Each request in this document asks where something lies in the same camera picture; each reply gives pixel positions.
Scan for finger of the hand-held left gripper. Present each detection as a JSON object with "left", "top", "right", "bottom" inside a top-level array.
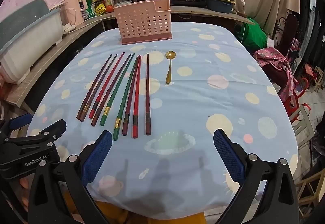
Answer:
[
  {"left": 0, "top": 113, "right": 33, "bottom": 139},
  {"left": 5, "top": 119, "right": 67, "bottom": 150}
]

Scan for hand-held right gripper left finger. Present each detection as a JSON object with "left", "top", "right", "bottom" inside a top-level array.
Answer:
[{"left": 27, "top": 130, "right": 113, "bottom": 224}]

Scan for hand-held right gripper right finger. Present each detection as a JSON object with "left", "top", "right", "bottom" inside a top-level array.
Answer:
[{"left": 213, "top": 129, "right": 300, "bottom": 224}]

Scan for dark brown chopstick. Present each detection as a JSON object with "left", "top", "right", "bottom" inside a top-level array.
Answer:
[
  {"left": 76, "top": 54, "right": 113, "bottom": 120},
  {"left": 145, "top": 53, "right": 151, "bottom": 136},
  {"left": 79, "top": 54, "right": 118, "bottom": 122}
]

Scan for green chopstick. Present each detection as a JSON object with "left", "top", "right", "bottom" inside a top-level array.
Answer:
[
  {"left": 100, "top": 53, "right": 135, "bottom": 127},
  {"left": 112, "top": 56, "right": 139, "bottom": 141}
]

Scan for dark red chopstick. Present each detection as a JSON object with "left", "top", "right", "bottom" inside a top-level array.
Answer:
[
  {"left": 122, "top": 55, "right": 142, "bottom": 136},
  {"left": 91, "top": 54, "right": 132, "bottom": 127}
]

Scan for gold flower spoon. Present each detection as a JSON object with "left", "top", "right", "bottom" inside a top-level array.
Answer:
[{"left": 165, "top": 50, "right": 177, "bottom": 85}]

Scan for pink perforated utensil basket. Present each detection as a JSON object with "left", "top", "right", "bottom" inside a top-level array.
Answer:
[{"left": 113, "top": 0, "right": 173, "bottom": 45}]

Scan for person's left hand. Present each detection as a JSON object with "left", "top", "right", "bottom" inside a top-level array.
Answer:
[{"left": 20, "top": 179, "right": 32, "bottom": 210}]

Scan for blue planet print tablecloth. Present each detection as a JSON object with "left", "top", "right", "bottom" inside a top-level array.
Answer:
[{"left": 27, "top": 22, "right": 299, "bottom": 214}]

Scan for white dish tub grey lid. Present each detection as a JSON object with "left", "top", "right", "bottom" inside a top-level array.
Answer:
[{"left": 0, "top": 0, "right": 64, "bottom": 85}]

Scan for pale wooden stool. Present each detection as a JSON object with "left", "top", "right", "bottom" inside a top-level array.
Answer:
[
  {"left": 289, "top": 105, "right": 316, "bottom": 148},
  {"left": 295, "top": 171, "right": 323, "bottom": 212}
]

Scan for red stool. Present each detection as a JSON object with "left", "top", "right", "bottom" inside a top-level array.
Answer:
[{"left": 279, "top": 79, "right": 311, "bottom": 123}]

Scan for white power strip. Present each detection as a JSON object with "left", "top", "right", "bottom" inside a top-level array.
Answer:
[{"left": 62, "top": 22, "right": 77, "bottom": 32}]

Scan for pink floral cloth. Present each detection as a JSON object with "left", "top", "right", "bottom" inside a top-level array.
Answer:
[{"left": 252, "top": 48, "right": 295, "bottom": 110}]

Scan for pink electric kettle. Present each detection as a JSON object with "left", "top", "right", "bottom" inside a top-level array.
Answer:
[{"left": 63, "top": 0, "right": 89, "bottom": 25}]

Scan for green bag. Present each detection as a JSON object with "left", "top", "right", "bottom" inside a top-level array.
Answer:
[{"left": 240, "top": 17, "right": 270, "bottom": 57}]

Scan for yellow packet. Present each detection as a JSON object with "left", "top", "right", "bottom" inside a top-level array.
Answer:
[{"left": 94, "top": 3, "right": 107, "bottom": 15}]

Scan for dark wooden chair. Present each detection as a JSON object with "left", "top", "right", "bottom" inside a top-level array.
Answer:
[{"left": 261, "top": 13, "right": 305, "bottom": 87}]

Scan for blue planter with plants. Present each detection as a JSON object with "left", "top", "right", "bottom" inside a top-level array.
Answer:
[{"left": 204, "top": 0, "right": 235, "bottom": 13}]

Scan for black induction cooktop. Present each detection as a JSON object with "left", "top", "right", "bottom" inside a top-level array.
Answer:
[{"left": 170, "top": 0, "right": 206, "bottom": 6}]

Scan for dark hanging clothes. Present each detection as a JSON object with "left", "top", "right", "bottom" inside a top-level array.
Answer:
[{"left": 300, "top": 0, "right": 325, "bottom": 44}]

